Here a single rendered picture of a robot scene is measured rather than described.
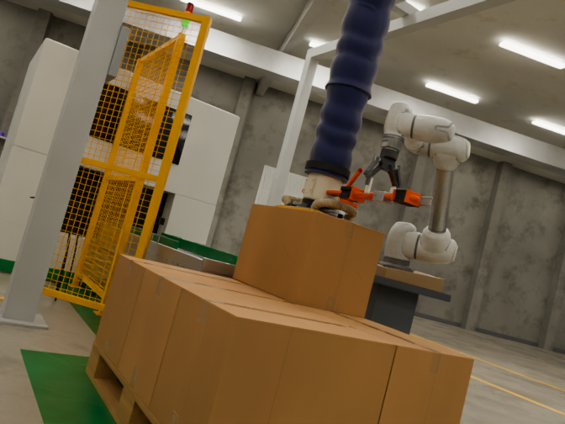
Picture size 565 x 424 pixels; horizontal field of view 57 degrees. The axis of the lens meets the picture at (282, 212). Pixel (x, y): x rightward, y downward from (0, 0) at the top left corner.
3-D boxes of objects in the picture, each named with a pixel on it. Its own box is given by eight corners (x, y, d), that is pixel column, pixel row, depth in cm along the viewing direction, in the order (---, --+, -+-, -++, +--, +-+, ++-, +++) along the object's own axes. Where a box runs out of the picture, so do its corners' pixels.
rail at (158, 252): (94, 242, 465) (100, 221, 467) (100, 244, 468) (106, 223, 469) (191, 295, 268) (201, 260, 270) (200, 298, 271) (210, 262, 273)
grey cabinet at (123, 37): (100, 79, 317) (113, 33, 319) (108, 82, 320) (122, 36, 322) (108, 74, 300) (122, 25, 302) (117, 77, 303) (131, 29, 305)
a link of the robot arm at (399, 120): (379, 131, 223) (409, 136, 218) (388, 97, 225) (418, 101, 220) (383, 139, 233) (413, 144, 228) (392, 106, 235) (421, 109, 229)
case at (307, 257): (231, 278, 270) (251, 203, 273) (294, 291, 290) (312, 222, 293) (293, 303, 219) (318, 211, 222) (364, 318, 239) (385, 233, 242)
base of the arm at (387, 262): (403, 268, 321) (406, 260, 321) (414, 272, 299) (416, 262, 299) (375, 262, 320) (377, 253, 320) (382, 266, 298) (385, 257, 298)
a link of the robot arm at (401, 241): (386, 256, 318) (393, 220, 319) (415, 262, 311) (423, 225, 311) (380, 255, 303) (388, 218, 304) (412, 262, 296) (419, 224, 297)
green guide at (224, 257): (159, 241, 496) (161, 231, 496) (169, 243, 501) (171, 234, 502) (233, 267, 360) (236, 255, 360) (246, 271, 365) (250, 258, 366)
